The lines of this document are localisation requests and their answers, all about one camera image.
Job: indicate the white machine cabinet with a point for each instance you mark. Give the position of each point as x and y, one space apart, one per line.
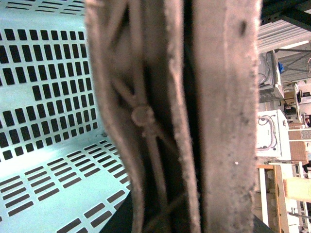
272 135

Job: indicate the light teal plastic basket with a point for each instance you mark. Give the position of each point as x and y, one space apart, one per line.
59 171

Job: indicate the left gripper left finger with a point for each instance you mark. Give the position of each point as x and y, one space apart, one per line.
137 56

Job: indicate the wooden frame rack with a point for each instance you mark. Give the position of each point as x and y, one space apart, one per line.
282 197

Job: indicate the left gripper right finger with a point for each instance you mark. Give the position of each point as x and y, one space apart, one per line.
224 46

